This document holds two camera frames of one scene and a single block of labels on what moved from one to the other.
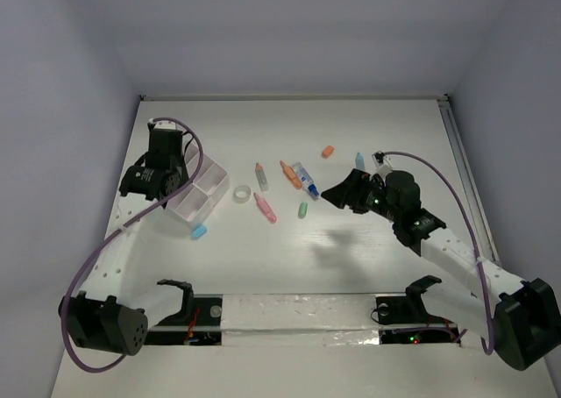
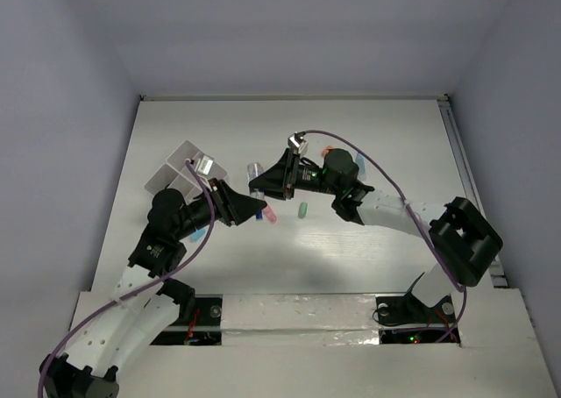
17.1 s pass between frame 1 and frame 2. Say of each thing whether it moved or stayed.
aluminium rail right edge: stayed
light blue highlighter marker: stayed
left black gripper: moved
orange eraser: stayed
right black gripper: moved
